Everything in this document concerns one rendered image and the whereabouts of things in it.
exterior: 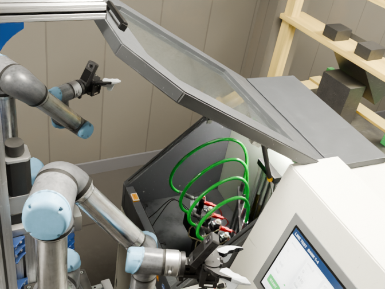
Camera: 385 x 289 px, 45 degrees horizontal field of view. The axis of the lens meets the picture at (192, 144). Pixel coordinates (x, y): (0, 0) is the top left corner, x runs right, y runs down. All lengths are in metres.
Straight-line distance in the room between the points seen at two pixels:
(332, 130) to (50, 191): 1.27
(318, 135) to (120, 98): 1.95
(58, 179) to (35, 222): 0.12
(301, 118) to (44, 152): 2.17
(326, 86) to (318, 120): 1.39
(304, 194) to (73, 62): 2.13
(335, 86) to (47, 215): 2.58
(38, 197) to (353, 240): 0.91
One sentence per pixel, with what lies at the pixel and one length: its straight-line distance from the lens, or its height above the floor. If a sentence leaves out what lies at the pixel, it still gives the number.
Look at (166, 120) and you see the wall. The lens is 3.89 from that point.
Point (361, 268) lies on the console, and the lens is 1.49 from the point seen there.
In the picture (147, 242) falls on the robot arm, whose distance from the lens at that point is 1.51.
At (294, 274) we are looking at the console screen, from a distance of 1.67.
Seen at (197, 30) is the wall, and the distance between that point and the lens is 3.60.
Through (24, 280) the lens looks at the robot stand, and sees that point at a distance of 1.93.
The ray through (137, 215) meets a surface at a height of 0.94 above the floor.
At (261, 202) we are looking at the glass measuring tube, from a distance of 2.18.
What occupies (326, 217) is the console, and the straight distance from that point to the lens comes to 1.56.
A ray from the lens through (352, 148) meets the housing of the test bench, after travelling 2.00.
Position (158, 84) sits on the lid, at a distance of 1.28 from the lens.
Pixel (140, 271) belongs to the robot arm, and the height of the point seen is 1.43.
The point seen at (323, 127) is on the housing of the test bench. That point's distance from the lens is 2.07.
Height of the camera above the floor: 2.49
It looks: 35 degrees down
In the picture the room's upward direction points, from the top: 11 degrees clockwise
